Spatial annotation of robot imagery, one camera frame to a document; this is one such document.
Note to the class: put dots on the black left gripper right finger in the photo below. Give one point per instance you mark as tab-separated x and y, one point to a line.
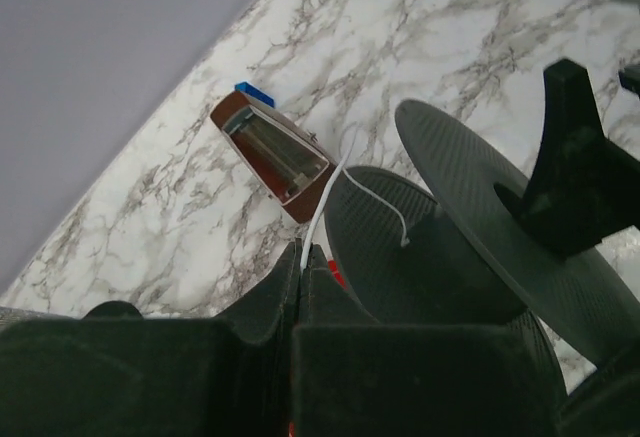
354	376

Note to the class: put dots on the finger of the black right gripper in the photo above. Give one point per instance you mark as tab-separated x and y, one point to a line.
584	187

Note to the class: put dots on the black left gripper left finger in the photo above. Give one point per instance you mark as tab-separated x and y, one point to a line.
115	374

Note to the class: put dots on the black perforated cable spool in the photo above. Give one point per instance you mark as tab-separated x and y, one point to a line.
452	251

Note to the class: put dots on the red plastic bin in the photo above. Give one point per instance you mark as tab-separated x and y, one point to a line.
333	267

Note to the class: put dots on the brown wooden metronome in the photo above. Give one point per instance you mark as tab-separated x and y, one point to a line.
285	159

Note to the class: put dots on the blue small block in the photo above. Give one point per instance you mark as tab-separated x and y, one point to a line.
255	92

